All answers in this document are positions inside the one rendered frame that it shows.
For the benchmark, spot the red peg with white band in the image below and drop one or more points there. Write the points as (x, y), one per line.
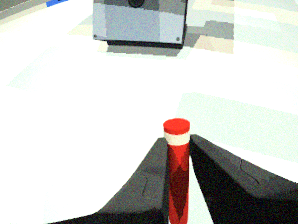
(177, 135)

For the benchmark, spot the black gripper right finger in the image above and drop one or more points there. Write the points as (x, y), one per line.
(239, 192)

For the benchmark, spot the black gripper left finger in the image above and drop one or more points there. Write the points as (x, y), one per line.
(143, 199)

